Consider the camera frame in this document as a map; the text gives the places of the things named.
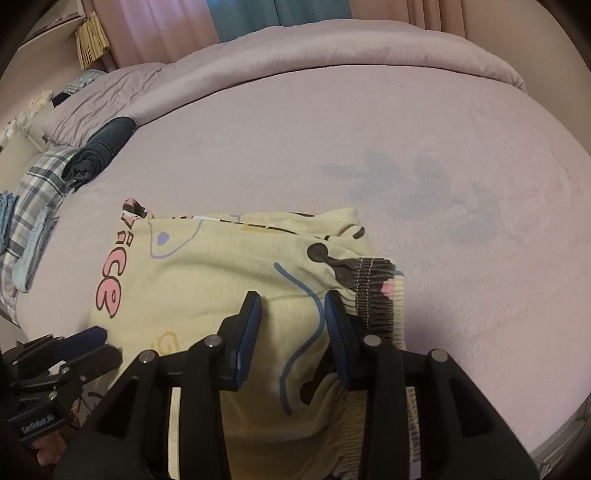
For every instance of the pink duvet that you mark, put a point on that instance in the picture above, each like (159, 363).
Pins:
(277, 50)

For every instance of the plaid pillow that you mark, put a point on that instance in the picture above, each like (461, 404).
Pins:
(41, 184)

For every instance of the dark folded pants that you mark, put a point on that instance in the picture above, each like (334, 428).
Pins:
(99, 152)

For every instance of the pink and blue curtain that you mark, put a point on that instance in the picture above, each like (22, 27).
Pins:
(175, 23)

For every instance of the blue checked cloth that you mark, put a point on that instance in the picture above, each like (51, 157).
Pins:
(83, 81)

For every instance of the bed with pink sheet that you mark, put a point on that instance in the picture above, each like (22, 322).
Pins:
(323, 152)

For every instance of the white cabinet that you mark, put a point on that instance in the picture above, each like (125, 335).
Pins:
(51, 23)

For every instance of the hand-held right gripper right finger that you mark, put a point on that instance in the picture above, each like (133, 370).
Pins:
(334, 332)

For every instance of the yellow cartoon print pants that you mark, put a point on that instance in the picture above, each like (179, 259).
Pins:
(207, 258)

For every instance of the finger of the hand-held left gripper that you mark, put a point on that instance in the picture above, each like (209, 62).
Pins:
(85, 337)
(99, 360)

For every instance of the white plush toy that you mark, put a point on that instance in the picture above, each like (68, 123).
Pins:
(39, 100)

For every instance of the straw tassel decoration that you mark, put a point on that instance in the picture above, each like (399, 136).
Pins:
(92, 41)

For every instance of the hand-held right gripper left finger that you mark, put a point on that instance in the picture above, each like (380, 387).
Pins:
(247, 332)

